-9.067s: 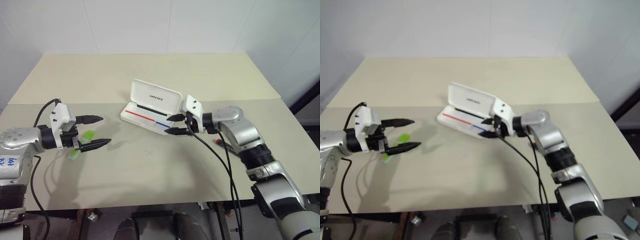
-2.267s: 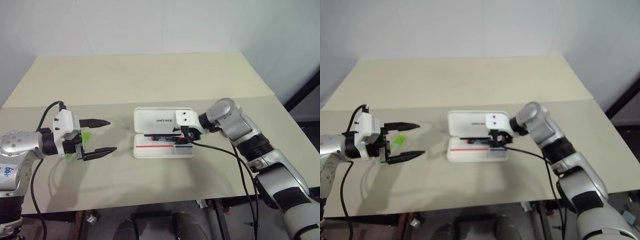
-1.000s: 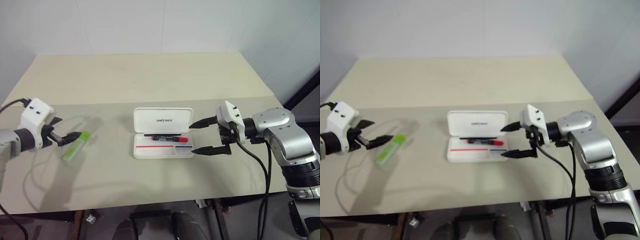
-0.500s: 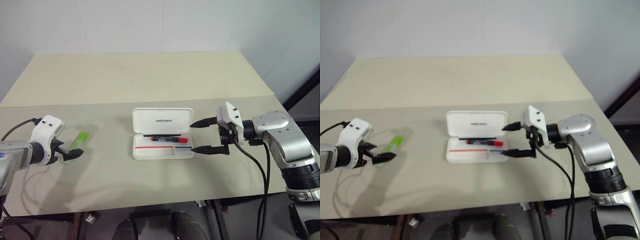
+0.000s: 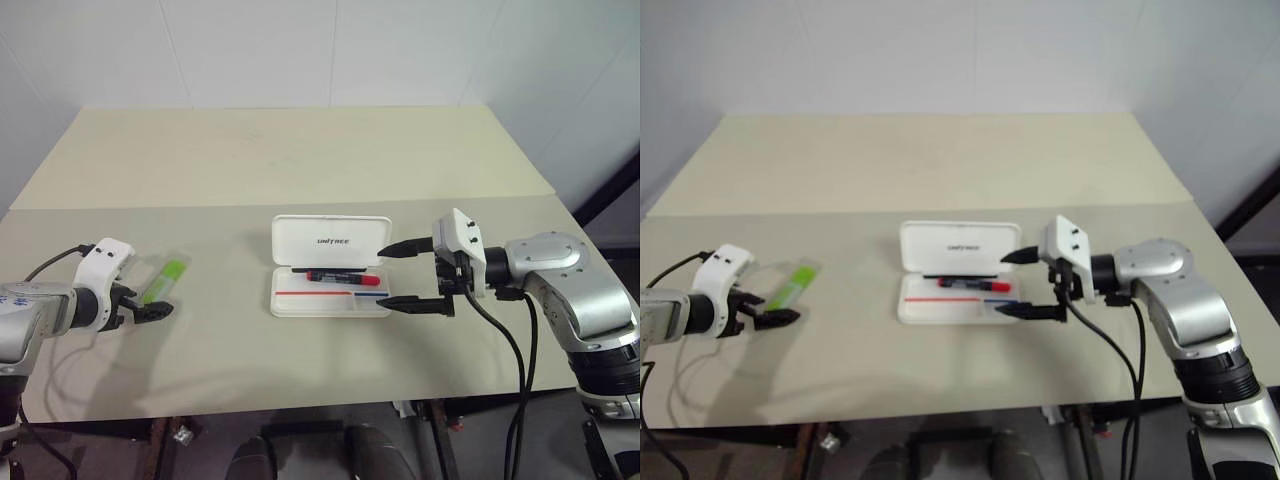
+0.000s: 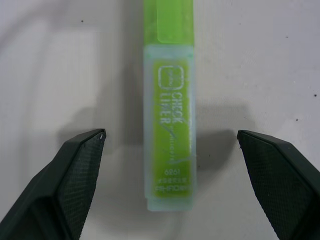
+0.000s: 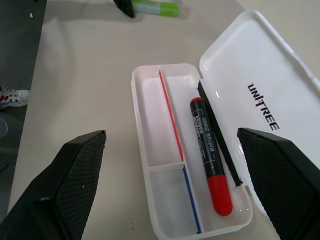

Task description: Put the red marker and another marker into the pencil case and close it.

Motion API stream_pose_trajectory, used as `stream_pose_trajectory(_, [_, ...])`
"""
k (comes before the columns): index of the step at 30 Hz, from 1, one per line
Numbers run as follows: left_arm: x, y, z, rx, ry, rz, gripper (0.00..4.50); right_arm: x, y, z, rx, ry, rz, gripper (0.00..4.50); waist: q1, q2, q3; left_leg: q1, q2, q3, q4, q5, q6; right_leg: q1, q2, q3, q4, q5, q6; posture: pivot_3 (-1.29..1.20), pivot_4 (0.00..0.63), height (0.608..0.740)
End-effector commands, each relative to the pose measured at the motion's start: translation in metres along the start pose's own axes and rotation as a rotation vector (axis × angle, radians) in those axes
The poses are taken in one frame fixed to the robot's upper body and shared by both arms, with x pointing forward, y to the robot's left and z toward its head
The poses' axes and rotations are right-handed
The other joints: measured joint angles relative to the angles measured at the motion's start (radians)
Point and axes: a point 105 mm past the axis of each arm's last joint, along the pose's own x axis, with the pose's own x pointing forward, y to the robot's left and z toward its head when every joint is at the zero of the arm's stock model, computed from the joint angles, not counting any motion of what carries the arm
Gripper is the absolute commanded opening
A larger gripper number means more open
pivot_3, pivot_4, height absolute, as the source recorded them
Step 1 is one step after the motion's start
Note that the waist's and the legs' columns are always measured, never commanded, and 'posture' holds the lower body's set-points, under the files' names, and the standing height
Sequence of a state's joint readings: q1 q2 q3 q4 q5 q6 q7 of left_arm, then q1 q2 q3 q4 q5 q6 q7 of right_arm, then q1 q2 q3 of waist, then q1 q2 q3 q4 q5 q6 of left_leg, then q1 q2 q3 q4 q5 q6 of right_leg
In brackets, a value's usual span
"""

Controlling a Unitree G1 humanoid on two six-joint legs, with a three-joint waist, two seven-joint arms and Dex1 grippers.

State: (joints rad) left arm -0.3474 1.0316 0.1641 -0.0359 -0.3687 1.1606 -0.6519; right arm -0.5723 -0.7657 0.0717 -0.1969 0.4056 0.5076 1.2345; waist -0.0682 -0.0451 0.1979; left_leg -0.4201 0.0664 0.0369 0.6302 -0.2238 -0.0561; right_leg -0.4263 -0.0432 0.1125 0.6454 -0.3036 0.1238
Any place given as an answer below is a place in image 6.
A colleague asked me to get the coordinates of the green highlighter marker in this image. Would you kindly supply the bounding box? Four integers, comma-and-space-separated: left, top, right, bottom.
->
142, 0, 197, 212

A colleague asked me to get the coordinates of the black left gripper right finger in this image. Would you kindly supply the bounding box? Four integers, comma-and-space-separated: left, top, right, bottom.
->
236, 129, 320, 240

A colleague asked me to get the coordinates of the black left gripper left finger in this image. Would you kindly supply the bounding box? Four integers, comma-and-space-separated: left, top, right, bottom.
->
0, 128, 107, 240

